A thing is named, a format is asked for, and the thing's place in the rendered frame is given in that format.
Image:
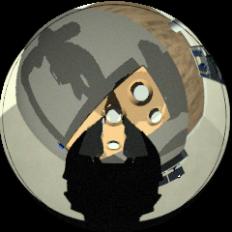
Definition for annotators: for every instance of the tan wooden tray with round pockets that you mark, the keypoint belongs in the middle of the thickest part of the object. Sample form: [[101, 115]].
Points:
[[138, 112]]

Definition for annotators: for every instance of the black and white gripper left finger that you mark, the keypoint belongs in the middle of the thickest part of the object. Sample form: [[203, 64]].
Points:
[[87, 146]]

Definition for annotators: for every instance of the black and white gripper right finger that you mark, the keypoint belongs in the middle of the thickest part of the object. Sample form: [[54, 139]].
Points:
[[140, 148]]

